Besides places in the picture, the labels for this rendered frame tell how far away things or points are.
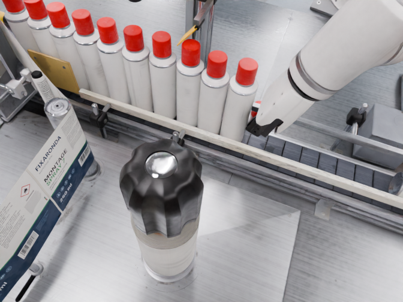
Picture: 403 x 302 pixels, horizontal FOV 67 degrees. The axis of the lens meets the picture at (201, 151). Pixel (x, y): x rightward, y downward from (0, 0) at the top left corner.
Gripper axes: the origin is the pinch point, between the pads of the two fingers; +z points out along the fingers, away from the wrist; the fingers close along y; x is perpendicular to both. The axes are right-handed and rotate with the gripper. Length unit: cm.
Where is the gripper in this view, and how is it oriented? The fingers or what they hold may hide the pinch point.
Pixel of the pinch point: (257, 126)
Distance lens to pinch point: 62.0
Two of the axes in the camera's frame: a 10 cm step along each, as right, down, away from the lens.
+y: -3.6, 7.7, -5.4
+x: 8.6, 5.0, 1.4
